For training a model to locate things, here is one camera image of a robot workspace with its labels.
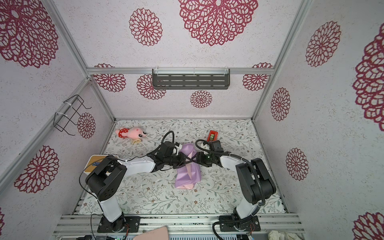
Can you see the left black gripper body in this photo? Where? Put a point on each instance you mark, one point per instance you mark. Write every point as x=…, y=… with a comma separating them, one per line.
x=175, y=160

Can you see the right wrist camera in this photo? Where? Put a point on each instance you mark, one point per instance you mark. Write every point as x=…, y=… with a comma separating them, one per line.
x=216, y=146

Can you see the pink cloth at bottom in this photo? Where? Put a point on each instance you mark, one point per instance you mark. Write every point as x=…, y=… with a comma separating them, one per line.
x=156, y=234

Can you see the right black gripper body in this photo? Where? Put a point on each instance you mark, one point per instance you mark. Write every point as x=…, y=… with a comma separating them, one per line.
x=206, y=160

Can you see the white wooden tissue box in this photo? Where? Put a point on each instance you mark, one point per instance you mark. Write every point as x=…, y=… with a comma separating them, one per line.
x=93, y=162

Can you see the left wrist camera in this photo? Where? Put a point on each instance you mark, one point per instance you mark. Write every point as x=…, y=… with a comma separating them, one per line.
x=170, y=147

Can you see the black wire wall rack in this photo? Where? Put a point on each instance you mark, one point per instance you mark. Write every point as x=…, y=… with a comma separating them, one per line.
x=63, y=119

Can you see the grey wall shelf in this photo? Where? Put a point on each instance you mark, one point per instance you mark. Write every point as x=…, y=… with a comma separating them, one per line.
x=191, y=79

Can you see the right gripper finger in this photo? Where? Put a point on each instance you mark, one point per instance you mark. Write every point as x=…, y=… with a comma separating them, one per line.
x=198, y=161
x=197, y=155

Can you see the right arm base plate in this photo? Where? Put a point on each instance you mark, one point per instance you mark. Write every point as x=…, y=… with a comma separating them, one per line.
x=250, y=225

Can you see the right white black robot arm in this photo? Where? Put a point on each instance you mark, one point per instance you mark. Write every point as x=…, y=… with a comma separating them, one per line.
x=255, y=181

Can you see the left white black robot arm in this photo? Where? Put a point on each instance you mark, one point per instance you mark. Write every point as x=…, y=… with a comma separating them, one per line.
x=105, y=179

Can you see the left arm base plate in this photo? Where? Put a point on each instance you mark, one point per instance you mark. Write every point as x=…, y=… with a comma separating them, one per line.
x=121, y=225

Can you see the pink plush toy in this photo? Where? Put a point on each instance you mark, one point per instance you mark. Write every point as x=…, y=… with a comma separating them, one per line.
x=134, y=133

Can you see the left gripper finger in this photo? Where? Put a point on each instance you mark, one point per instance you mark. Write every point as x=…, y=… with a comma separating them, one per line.
x=184, y=159
x=180, y=165

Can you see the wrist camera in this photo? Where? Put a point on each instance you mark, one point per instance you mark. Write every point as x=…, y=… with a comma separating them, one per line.
x=170, y=147
x=216, y=146

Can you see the pink wrapping paper sheet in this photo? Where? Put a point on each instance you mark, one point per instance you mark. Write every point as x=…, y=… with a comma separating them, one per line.
x=190, y=174

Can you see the red tape dispenser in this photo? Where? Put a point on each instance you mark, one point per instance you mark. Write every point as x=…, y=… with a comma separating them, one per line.
x=213, y=135

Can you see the white cloth bottom right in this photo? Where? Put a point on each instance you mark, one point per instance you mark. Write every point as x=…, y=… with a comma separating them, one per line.
x=281, y=235

